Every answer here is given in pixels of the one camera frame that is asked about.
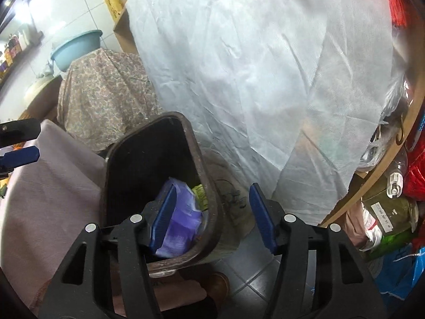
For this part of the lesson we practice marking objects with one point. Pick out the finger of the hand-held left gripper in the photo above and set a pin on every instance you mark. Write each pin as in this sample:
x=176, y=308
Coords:
x=20, y=158
x=20, y=130

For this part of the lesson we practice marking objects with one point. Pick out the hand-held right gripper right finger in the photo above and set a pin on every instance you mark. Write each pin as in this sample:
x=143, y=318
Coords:
x=262, y=216

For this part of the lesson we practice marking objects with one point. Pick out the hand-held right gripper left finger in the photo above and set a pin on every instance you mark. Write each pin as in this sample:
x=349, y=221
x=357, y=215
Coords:
x=162, y=212

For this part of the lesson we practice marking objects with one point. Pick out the purple plastic bag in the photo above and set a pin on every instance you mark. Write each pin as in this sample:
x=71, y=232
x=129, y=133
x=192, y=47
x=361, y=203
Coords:
x=186, y=219

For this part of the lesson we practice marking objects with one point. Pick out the yellow snack wrapper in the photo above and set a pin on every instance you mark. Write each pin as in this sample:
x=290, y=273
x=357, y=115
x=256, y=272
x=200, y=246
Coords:
x=201, y=194

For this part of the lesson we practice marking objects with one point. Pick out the brown trash bin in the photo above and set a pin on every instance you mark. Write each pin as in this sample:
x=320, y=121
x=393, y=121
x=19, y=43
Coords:
x=132, y=159

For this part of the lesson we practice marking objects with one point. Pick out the pink tablecloth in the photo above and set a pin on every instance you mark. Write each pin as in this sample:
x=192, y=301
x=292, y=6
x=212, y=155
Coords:
x=49, y=206

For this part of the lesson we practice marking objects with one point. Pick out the grey rag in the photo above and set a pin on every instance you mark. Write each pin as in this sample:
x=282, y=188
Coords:
x=45, y=69

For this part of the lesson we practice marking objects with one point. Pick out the brown shoe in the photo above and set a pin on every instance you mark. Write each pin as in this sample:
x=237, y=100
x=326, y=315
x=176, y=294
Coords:
x=219, y=285

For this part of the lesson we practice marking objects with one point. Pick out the person's leg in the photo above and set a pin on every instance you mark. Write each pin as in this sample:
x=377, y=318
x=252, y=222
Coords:
x=176, y=295

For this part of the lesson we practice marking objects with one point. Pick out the row of condiment bottles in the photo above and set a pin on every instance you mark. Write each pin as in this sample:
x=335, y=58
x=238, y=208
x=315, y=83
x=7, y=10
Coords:
x=13, y=45

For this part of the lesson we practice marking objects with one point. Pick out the floral cloth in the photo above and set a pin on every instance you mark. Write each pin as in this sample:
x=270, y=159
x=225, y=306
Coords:
x=103, y=89

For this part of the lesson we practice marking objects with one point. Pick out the blue plastic basin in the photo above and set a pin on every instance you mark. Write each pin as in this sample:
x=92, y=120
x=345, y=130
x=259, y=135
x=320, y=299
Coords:
x=76, y=51

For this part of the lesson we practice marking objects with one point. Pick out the green cardboard box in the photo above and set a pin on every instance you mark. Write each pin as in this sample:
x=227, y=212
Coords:
x=388, y=216

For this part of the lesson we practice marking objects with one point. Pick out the round wooden shelf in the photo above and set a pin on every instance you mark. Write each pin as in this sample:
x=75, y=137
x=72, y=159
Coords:
x=381, y=159

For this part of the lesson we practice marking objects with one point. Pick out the white spray bottle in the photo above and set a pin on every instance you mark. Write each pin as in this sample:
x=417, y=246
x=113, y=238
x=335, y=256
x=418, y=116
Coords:
x=395, y=181

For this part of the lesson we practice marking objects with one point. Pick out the wooden cabinet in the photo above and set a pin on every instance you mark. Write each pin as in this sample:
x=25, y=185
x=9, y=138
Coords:
x=124, y=36

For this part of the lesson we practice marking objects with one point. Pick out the white sheet cloth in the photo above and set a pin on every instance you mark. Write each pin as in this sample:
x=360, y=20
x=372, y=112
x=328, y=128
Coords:
x=249, y=73

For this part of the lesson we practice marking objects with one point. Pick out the blue plastic bag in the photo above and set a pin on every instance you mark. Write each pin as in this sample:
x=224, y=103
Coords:
x=401, y=272

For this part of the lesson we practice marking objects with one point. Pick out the brass hook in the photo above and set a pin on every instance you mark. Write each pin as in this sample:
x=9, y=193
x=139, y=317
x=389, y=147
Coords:
x=400, y=136

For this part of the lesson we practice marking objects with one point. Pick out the red plastic bag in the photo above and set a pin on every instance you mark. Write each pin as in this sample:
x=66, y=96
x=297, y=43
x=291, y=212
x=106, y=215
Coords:
x=416, y=176

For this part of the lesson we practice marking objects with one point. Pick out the yellow film roll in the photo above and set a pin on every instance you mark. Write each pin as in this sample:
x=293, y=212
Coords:
x=113, y=0

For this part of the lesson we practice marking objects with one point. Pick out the clear plastic bag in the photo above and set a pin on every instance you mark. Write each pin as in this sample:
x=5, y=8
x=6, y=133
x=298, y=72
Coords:
x=391, y=106

